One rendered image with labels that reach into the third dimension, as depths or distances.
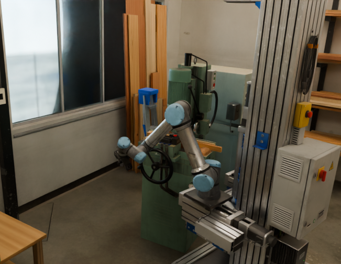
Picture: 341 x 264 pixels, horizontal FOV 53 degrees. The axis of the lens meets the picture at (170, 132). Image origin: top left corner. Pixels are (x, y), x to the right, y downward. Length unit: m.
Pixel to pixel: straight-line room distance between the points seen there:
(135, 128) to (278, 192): 2.54
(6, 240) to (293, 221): 1.69
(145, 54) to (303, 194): 3.02
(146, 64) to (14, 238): 2.78
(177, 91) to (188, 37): 2.70
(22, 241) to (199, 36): 3.79
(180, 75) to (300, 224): 1.35
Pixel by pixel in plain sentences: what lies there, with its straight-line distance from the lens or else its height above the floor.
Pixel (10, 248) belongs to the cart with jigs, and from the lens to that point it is 2.35.
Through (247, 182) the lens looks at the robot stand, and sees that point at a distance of 2.17.
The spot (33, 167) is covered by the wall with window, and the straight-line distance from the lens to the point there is 3.61.
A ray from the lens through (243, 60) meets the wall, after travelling 4.94.
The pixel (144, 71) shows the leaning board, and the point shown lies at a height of 1.24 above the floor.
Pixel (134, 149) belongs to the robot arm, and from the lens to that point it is 2.12.
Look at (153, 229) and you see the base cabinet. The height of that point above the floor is 0.13.
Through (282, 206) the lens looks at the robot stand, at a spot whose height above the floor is 0.91.
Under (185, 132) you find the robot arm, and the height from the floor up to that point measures 1.26.
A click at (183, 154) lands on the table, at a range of 2.67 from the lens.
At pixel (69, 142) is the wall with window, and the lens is 3.84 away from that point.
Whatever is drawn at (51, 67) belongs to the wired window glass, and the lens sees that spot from 3.62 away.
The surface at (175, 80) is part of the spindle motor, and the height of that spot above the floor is 1.43.
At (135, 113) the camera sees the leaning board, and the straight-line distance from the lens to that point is 4.17.
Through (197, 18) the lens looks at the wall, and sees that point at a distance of 5.23.
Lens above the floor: 1.85
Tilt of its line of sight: 18 degrees down
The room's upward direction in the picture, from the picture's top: 3 degrees clockwise
